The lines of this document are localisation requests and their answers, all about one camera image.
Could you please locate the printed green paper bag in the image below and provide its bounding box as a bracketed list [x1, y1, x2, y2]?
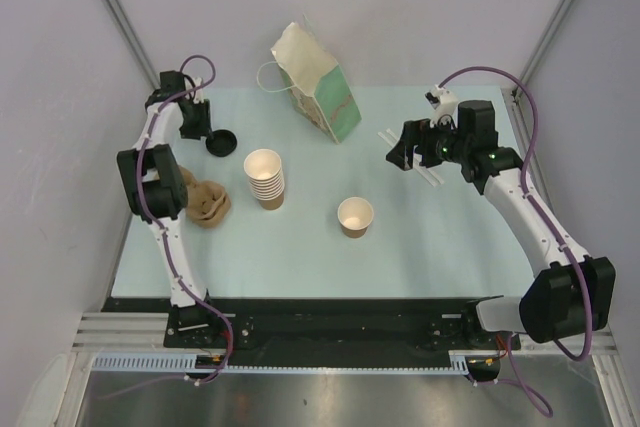
[262, 22, 362, 145]

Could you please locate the black lid stack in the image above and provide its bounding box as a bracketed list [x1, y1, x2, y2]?
[205, 129, 238, 158]

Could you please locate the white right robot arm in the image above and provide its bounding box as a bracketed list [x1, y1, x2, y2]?
[386, 100, 616, 348]

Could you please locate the white slotted cable duct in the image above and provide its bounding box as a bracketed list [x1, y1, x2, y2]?
[92, 353, 469, 375]

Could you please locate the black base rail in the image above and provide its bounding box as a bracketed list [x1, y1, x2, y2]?
[99, 296, 586, 383]

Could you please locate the brown pulp cup carrier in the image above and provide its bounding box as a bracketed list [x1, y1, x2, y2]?
[180, 166, 232, 229]

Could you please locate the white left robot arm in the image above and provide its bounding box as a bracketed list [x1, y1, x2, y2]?
[116, 70, 221, 347]

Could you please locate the stack of brown paper cups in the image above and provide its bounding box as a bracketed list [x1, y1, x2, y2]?
[243, 149, 285, 211]

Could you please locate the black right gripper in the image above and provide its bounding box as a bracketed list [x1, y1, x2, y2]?
[386, 113, 471, 170]

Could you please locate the single brown paper cup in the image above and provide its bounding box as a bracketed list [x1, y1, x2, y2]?
[337, 197, 374, 239]

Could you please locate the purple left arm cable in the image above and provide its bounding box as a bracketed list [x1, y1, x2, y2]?
[99, 54, 236, 393]

